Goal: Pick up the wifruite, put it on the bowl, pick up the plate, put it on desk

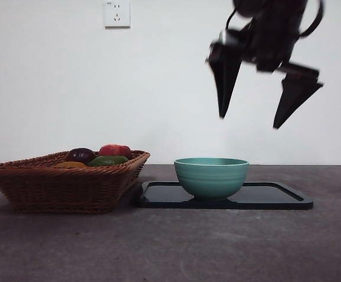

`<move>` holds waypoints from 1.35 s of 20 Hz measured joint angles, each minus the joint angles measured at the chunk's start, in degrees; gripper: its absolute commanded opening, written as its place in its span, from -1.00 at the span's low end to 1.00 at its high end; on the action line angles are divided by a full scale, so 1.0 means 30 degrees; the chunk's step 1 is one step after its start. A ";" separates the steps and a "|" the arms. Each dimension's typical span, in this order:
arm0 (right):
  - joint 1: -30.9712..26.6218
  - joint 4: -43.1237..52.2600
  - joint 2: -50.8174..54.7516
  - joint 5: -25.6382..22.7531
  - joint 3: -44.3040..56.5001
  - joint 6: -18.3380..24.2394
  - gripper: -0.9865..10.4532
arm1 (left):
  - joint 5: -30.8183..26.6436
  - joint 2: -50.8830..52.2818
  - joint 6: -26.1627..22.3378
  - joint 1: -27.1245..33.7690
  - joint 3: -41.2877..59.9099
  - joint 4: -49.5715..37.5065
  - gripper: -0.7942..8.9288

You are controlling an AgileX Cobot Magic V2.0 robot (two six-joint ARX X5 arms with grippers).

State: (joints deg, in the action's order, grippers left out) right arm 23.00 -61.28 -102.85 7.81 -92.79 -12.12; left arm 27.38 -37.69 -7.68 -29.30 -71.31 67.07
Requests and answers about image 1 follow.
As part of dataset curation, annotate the red apple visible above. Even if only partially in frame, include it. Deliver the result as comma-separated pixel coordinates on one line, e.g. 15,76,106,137
98,144,132,158

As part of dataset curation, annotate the white wall socket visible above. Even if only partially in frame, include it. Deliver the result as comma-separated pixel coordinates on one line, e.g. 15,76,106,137
105,1,131,29

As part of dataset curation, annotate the teal ceramic bowl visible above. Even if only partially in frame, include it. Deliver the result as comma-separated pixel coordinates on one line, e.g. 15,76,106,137
173,157,250,203

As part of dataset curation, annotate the dark purple plum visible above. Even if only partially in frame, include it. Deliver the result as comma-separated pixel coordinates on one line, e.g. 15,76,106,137
65,147,96,164

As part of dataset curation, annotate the brown wicker basket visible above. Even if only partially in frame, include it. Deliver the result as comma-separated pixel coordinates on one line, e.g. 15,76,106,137
0,150,151,214

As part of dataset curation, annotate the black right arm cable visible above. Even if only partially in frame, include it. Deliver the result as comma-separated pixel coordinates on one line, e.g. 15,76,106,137
299,0,326,38

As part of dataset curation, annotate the dark rectangular tray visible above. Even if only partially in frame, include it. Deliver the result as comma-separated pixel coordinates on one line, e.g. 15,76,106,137
132,181,315,210

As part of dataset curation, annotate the yellow-brown kiwi fruit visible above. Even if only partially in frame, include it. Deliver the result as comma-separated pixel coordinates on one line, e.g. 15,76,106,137
54,161,88,169

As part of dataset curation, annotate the green lime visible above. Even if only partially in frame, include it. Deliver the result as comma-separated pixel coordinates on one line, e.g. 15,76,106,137
88,155,129,167

